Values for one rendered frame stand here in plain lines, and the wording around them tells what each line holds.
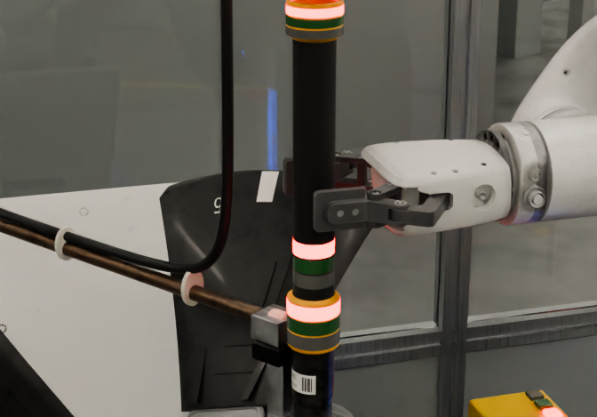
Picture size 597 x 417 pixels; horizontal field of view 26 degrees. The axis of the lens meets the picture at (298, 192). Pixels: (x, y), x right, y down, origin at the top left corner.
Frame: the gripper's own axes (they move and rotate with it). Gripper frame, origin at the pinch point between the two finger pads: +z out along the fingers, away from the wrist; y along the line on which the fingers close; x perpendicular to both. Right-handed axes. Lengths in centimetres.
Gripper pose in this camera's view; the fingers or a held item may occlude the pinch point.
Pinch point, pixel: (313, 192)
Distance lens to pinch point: 101.7
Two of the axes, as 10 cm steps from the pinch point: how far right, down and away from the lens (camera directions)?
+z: -9.6, 0.9, -2.6
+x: 0.0, -9.4, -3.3
